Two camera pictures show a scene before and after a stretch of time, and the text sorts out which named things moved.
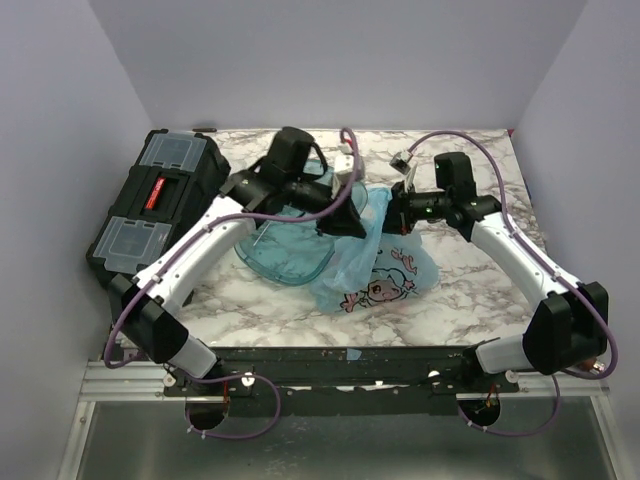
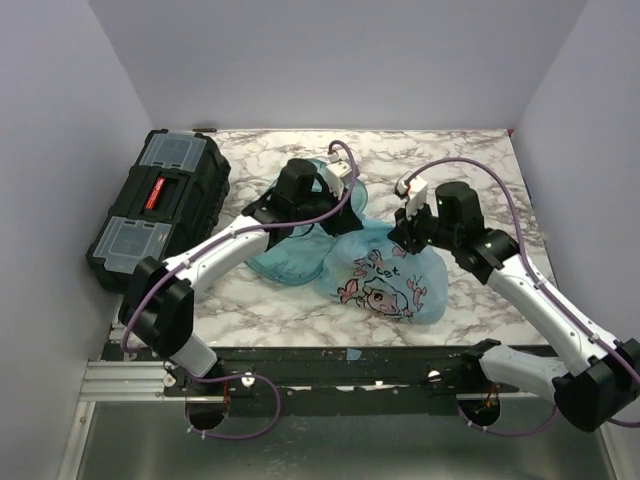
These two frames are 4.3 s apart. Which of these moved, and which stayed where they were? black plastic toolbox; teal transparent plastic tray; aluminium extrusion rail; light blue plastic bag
Moved: light blue plastic bag
Stayed: black plastic toolbox; aluminium extrusion rail; teal transparent plastic tray
